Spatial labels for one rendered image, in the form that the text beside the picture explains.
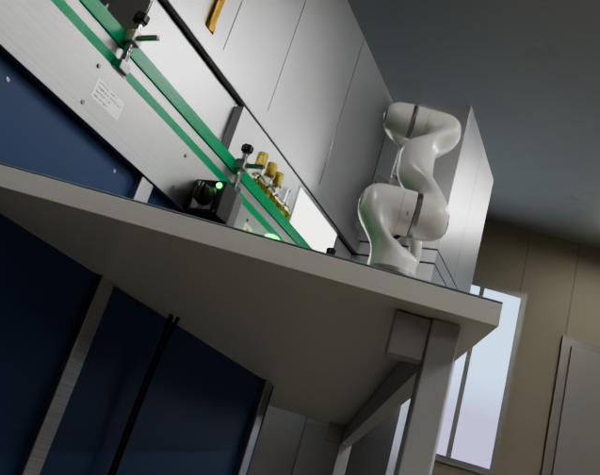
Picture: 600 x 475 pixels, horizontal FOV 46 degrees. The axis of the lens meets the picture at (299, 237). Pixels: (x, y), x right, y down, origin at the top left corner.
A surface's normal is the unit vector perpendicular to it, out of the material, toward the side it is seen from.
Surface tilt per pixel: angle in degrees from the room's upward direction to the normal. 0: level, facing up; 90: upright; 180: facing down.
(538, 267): 90
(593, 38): 180
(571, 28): 180
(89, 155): 90
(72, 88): 90
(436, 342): 90
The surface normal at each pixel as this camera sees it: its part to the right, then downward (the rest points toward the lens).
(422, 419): 0.02, -0.35
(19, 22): 0.89, 0.10
